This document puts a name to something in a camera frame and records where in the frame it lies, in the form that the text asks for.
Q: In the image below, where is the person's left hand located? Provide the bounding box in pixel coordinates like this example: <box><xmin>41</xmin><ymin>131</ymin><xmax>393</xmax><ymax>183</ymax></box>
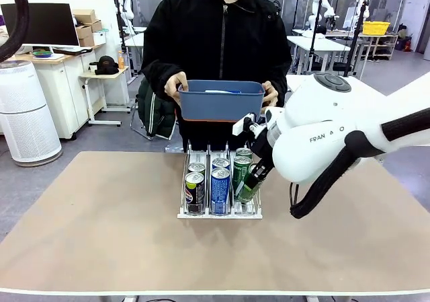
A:
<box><xmin>261</xmin><ymin>80</ymin><xmax>280</xmax><ymax>108</ymax></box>

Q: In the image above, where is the person's left forearm black sleeve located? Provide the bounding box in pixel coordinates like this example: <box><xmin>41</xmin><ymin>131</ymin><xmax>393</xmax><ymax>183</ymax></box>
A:
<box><xmin>270</xmin><ymin>59</ymin><xmax>292</xmax><ymax>100</ymax></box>

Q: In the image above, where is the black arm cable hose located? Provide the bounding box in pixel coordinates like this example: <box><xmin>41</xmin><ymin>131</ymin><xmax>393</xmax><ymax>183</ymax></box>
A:
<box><xmin>289</xmin><ymin>106</ymin><xmax>430</xmax><ymax>220</ymax></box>
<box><xmin>0</xmin><ymin>0</ymin><xmax>30</xmax><ymax>63</ymax></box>

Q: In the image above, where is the person in black jacket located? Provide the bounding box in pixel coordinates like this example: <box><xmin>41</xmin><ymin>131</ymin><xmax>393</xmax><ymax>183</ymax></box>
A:
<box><xmin>140</xmin><ymin>0</ymin><xmax>293</xmax><ymax>155</ymax></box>

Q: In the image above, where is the white wire can dispenser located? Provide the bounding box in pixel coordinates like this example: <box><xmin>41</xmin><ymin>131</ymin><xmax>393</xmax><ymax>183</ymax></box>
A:
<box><xmin>177</xmin><ymin>139</ymin><xmax>265</xmax><ymax>221</ymax></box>

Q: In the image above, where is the blue bin orange handle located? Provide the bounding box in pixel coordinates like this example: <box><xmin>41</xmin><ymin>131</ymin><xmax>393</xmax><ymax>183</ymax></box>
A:
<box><xmin>177</xmin><ymin>79</ymin><xmax>267</xmax><ymax>124</ymax></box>

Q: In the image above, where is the white background table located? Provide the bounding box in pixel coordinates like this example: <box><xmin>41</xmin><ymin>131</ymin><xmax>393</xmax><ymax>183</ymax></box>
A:
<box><xmin>288</xmin><ymin>35</ymin><xmax>352</xmax><ymax>74</ymax></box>
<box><xmin>124</xmin><ymin>32</ymin><xmax>148</xmax><ymax>77</ymax></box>

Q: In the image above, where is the dark green striped jacket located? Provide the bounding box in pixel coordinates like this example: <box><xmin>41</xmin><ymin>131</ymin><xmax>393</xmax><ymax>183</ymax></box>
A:
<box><xmin>137</xmin><ymin>76</ymin><xmax>177</xmax><ymax>141</ymax></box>

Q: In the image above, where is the black computer monitor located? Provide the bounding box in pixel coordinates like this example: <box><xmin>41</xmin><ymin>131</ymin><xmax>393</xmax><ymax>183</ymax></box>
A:
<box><xmin>0</xmin><ymin>2</ymin><xmax>81</xmax><ymax>46</ymax></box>

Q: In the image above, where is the small rolling side table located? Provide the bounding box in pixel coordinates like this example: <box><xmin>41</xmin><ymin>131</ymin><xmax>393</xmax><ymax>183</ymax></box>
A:
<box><xmin>79</xmin><ymin>67</ymin><xmax>130</xmax><ymax>127</ymax></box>

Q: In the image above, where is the white office cabinet desk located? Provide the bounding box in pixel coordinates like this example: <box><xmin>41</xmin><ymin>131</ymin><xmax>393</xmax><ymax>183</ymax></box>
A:
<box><xmin>13</xmin><ymin>44</ymin><xmax>130</xmax><ymax>140</ymax></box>

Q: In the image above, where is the black pepsi can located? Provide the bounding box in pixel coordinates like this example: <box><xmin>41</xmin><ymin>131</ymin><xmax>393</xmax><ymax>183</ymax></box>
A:
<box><xmin>185</xmin><ymin>172</ymin><xmax>206</xmax><ymax>215</ymax></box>

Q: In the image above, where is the black hat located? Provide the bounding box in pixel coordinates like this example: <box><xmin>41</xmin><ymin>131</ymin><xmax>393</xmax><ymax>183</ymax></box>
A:
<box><xmin>94</xmin><ymin>55</ymin><xmax>120</xmax><ymax>76</ymax></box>

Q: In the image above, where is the yellow plastic crate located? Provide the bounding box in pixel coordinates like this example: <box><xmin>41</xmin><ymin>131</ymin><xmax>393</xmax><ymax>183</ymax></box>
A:
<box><xmin>362</xmin><ymin>20</ymin><xmax>392</xmax><ymax>36</ymax></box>

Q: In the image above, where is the black keyboard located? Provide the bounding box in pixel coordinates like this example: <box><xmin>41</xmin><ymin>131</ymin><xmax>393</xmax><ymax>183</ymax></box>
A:
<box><xmin>52</xmin><ymin>45</ymin><xmax>93</xmax><ymax>55</ymax></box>

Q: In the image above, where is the wooden shelf cart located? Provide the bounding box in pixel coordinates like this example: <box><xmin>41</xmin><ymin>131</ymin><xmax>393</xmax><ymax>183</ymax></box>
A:
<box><xmin>361</xmin><ymin>32</ymin><xmax>400</xmax><ymax>61</ymax></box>

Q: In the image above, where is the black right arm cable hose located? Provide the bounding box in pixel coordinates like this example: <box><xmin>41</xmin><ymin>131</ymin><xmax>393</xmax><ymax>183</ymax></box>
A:
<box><xmin>289</xmin><ymin>106</ymin><xmax>430</xmax><ymax>220</ymax></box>

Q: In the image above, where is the white side table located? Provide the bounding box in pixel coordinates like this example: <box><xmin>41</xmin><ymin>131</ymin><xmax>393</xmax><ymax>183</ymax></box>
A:
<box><xmin>285</xmin><ymin>74</ymin><xmax>430</xmax><ymax>163</ymax></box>

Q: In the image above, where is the white air purifier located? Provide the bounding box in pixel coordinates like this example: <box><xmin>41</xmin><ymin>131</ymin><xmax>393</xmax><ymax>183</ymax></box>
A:
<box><xmin>0</xmin><ymin>59</ymin><xmax>63</xmax><ymax>167</ymax></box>

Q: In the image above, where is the black can silver top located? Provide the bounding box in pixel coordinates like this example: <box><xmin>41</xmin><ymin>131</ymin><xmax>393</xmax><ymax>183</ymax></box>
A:
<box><xmin>187</xmin><ymin>161</ymin><xmax>206</xmax><ymax>177</ymax></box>

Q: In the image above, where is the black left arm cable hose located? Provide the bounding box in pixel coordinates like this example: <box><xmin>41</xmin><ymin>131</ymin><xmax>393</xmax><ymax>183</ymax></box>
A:
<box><xmin>0</xmin><ymin>0</ymin><xmax>30</xmax><ymax>63</ymax></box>

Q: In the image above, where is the person's right hand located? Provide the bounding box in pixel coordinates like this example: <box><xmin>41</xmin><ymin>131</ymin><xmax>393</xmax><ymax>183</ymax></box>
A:
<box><xmin>164</xmin><ymin>72</ymin><xmax>189</xmax><ymax>106</ymax></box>

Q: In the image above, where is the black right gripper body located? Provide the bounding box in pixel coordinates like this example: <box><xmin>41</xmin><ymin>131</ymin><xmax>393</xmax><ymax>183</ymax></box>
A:
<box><xmin>251</xmin><ymin>133</ymin><xmax>276</xmax><ymax>169</ymax></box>

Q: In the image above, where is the black tripod pole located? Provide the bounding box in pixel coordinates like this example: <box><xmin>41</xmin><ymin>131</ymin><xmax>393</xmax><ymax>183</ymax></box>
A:
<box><xmin>308</xmin><ymin>0</ymin><xmax>324</xmax><ymax>73</ymax></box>
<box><xmin>342</xmin><ymin>0</ymin><xmax>370</xmax><ymax>77</ymax></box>

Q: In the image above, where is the person's right forearm black sleeve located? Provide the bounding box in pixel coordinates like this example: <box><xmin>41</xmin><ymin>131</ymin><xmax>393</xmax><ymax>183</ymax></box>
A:
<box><xmin>140</xmin><ymin>58</ymin><xmax>184</xmax><ymax>88</ymax></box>

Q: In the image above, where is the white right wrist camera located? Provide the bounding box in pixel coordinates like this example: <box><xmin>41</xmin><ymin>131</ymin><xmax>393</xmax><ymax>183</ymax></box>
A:
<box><xmin>232</xmin><ymin>112</ymin><xmax>257</xmax><ymax>137</ymax></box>

